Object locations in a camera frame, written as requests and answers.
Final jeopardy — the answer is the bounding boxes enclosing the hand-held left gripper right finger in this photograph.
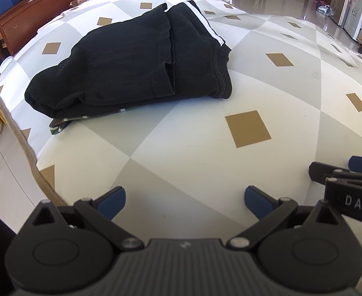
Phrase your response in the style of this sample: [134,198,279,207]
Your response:
[227,185,346,250]

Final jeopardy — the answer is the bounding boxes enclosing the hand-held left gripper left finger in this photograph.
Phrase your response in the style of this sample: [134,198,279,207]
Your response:
[27,186,145,250]

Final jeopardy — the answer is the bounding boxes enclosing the black t-shirt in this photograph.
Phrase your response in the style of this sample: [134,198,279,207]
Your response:
[24,0,233,119]

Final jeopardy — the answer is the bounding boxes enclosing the grey white checkered tablecloth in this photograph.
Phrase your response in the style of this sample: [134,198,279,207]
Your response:
[0,0,362,247]

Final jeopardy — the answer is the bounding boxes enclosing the shiny plastic bag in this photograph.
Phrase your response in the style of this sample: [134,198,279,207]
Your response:
[316,0,334,16]

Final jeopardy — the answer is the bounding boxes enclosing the brown wooden cabinet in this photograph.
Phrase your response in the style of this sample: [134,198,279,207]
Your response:
[0,0,84,57]

